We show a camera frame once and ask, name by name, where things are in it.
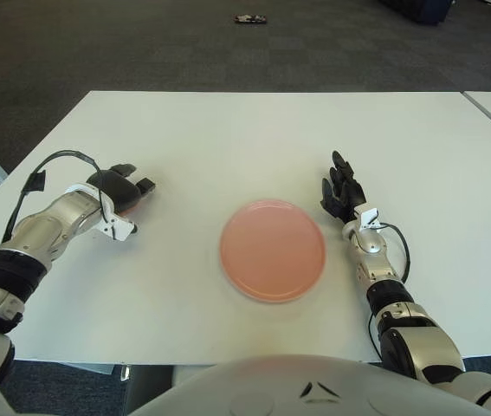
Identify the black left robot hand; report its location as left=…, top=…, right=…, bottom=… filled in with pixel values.
left=85, top=163, right=156, bottom=242

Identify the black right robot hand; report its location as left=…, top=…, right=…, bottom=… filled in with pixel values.
left=320, top=150, right=380, bottom=231

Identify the pink round plate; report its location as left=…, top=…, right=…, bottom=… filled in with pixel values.
left=218, top=198, right=327, bottom=304

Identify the dark table leg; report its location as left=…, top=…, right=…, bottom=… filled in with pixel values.
left=123, top=365, right=175, bottom=408

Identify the dark blue bulky object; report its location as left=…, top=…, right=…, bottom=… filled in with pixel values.
left=378, top=0, right=452, bottom=25

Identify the grey robot torso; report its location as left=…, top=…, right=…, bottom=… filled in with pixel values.
left=130, top=354, right=488, bottom=416

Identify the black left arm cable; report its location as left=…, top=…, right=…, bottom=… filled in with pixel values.
left=2, top=149, right=114, bottom=244

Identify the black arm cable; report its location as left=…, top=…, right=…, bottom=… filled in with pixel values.
left=377, top=221, right=411, bottom=283
left=2, top=149, right=114, bottom=244

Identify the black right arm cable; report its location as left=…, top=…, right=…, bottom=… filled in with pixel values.
left=377, top=221, right=411, bottom=283

